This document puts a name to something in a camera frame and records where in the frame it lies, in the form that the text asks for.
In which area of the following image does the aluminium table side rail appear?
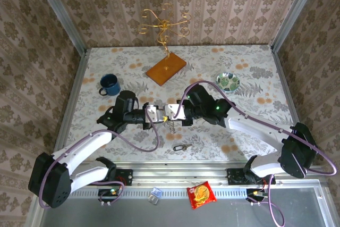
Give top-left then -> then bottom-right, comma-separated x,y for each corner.
49,48 -> 90,168
270,46 -> 313,164

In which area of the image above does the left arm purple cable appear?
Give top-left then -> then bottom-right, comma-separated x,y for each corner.
38,108 -> 160,209

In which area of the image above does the small black circuit board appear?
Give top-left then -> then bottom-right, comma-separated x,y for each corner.
98,188 -> 123,203
246,188 -> 268,203

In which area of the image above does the aluminium rail beam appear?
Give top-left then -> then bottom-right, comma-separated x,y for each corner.
39,165 -> 326,187

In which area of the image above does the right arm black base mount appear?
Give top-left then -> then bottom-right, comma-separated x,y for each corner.
227,167 -> 276,186

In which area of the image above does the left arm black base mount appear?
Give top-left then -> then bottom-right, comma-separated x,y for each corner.
86,169 -> 133,187

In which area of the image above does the dark blue enamel mug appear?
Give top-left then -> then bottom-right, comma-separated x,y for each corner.
98,74 -> 122,97

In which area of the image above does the floral table cover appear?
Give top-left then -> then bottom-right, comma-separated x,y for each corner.
66,45 -> 305,162

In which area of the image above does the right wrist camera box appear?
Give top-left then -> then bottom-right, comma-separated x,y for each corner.
163,103 -> 187,122

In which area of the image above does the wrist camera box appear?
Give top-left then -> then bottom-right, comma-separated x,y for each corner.
144,103 -> 166,123
163,103 -> 187,122

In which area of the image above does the clear plastic small package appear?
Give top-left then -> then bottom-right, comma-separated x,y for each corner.
147,187 -> 163,205

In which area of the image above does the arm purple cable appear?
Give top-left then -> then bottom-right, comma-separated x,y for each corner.
38,108 -> 160,209
175,80 -> 337,227

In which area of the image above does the aluminium frame post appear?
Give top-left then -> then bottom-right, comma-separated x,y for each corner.
30,0 -> 89,55
270,0 -> 324,52

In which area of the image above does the key with black tag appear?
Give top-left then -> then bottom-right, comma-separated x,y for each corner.
173,143 -> 193,152

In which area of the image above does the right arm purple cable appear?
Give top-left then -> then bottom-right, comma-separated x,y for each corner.
175,80 -> 337,227

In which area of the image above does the perforated metal strip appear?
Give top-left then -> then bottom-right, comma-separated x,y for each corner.
46,187 -> 249,199

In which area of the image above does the gold wire stand wooden base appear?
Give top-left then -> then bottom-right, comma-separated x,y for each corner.
138,3 -> 192,87

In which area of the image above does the red snack packet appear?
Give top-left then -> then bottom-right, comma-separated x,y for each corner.
186,181 -> 217,210

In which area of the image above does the grey metal panel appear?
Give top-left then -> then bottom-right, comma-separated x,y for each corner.
39,197 -> 329,227

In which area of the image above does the green leaf pattern bowl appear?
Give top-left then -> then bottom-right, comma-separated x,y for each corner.
216,72 -> 241,94

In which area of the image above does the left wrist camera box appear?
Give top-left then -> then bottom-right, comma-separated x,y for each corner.
144,103 -> 166,123

